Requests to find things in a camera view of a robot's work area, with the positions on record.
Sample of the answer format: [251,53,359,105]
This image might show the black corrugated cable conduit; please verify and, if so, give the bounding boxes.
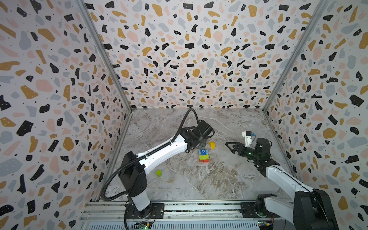
[100,108,200,202]

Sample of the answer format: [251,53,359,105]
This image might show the blue number cube nine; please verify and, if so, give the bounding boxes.
[200,149,208,156]

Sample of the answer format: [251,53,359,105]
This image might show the yellow triangular wood block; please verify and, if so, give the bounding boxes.
[209,142,216,149]

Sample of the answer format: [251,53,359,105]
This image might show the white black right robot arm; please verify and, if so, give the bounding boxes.
[225,138,339,230]

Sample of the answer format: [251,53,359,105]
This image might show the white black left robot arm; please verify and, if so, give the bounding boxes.
[117,120,215,212]

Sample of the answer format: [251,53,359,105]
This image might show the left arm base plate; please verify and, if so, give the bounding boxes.
[126,203,165,219]

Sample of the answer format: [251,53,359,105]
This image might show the aluminium right corner post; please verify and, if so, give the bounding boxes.
[263,0,329,114]

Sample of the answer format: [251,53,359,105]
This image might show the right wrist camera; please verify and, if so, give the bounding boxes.
[242,131,255,147]

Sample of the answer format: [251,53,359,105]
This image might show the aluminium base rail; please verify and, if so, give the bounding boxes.
[78,199,295,230]

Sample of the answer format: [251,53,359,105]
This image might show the lime green rectangular block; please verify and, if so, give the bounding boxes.
[199,155,209,161]

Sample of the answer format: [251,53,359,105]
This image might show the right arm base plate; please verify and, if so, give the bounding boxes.
[240,201,280,218]

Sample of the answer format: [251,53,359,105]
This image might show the aluminium corner post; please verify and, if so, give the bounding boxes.
[75,0,132,114]
[263,0,329,114]

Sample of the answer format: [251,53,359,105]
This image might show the aluminium left corner post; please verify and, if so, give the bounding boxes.
[75,0,132,114]

